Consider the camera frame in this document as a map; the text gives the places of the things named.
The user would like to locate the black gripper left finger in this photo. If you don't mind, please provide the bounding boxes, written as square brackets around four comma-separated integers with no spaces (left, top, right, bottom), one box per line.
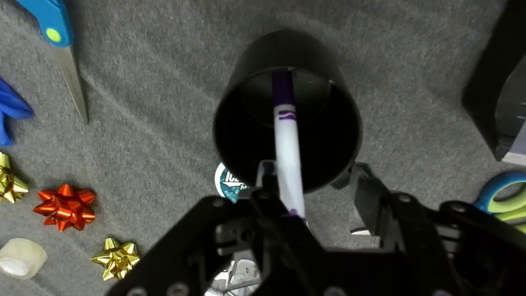
[251,160,307,242]

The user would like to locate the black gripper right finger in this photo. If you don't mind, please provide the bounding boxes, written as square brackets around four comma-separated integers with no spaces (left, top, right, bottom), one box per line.
[331,163,391,236]

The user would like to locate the white purple-capped marker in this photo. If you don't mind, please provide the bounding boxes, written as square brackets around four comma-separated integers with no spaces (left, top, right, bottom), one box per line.
[271,71,303,203]

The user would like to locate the black mug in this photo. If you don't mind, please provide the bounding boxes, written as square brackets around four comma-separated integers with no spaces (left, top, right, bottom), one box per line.
[213,30,361,193]

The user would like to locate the round teal tin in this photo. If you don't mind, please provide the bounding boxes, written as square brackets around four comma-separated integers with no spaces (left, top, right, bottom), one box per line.
[213,163,246,203]

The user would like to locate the black tape dispenser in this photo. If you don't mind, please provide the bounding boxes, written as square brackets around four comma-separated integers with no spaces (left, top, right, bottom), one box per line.
[463,0,526,167]

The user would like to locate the gold gift bow upper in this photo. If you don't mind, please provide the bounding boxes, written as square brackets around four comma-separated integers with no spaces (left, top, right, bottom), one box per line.
[91,237,141,282]

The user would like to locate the gold gift bow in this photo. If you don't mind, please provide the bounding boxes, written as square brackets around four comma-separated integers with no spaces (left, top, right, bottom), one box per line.
[91,237,141,282]
[0,152,29,205]

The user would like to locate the red gift bow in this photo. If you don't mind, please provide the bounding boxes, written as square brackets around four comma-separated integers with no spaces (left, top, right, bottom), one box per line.
[34,183,96,232]

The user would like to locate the small clear tape roll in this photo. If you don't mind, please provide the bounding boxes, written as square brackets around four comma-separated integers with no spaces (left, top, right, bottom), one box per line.
[0,239,47,280]

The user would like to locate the gold gift bow lower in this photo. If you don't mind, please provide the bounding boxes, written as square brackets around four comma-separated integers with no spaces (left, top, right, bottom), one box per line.
[0,152,29,205]

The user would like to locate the blue gift bow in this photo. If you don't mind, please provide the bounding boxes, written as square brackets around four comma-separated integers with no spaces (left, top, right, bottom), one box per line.
[0,80,34,147]

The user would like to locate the blue green scissors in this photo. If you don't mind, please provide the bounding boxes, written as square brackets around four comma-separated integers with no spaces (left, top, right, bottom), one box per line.
[16,0,88,124]

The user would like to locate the green-handled scissors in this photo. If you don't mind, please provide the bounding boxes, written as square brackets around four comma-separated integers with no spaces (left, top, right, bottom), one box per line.
[473,172,526,234]

